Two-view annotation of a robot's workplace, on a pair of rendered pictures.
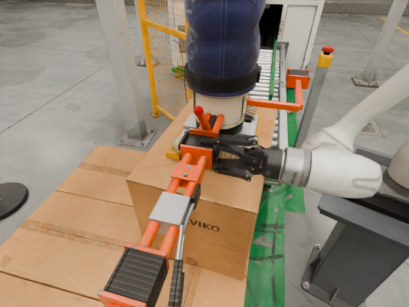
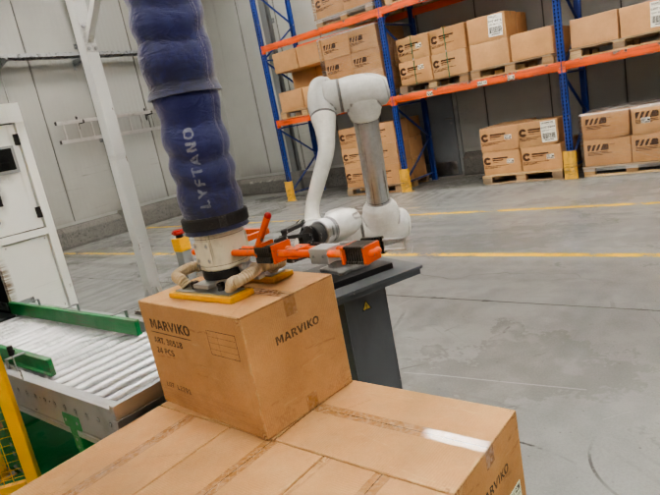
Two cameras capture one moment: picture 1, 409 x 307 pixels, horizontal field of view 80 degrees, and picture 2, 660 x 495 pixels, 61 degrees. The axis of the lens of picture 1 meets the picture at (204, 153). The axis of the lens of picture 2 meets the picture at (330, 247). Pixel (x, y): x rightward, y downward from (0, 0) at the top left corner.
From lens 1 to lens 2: 1.53 m
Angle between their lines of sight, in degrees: 61
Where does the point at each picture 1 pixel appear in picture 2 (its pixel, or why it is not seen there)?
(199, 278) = (331, 405)
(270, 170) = (321, 233)
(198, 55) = (217, 199)
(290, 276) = not seen: hidden behind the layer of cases
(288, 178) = (331, 232)
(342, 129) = (313, 214)
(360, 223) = (357, 289)
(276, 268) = not seen: hidden behind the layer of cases
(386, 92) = (318, 182)
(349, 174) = (349, 213)
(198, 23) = (213, 175)
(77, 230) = not seen: outside the picture
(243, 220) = (327, 290)
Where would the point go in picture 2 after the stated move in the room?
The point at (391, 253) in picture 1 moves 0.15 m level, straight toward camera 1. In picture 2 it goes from (380, 316) to (389, 327)
